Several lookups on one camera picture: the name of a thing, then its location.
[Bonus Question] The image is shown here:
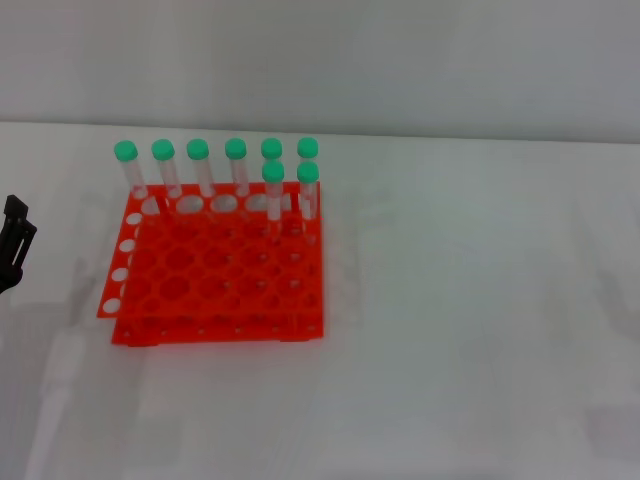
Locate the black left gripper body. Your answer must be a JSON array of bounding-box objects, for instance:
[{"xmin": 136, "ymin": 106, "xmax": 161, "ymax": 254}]
[{"xmin": 0, "ymin": 249, "xmax": 25, "ymax": 294}]

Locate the orange plastic test tube rack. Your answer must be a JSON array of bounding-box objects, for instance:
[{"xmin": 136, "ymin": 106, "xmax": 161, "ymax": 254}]
[{"xmin": 96, "ymin": 182, "xmax": 325, "ymax": 347}]

